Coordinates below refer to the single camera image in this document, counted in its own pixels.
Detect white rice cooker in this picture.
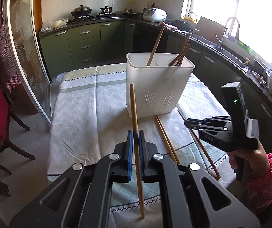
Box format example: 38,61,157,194
143,8,167,22

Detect patterned grey tablecloth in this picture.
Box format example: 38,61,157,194
47,63,235,227

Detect brown wooden chopstick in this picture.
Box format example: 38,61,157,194
146,22,165,67

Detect right hand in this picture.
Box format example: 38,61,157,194
227,141,270,177

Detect light wooden chopstick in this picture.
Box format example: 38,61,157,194
157,115,181,164
155,115,178,163
129,83,145,219

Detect white plastic utensil holder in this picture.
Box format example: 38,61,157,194
126,52,195,118

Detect steel pot with lid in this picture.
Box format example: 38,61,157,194
101,5,112,14

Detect glass sliding door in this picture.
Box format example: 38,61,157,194
3,0,52,126

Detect steel sink faucet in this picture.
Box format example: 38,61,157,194
215,17,240,47

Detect black wok with lid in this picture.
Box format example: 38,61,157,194
71,5,92,18

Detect reddish brown chopstick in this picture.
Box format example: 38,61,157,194
174,31,191,67
168,45,191,67

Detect pink floral right sleeve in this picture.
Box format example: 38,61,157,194
246,153,272,215

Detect green kitchen cabinets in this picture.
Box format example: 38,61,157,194
39,19,272,152

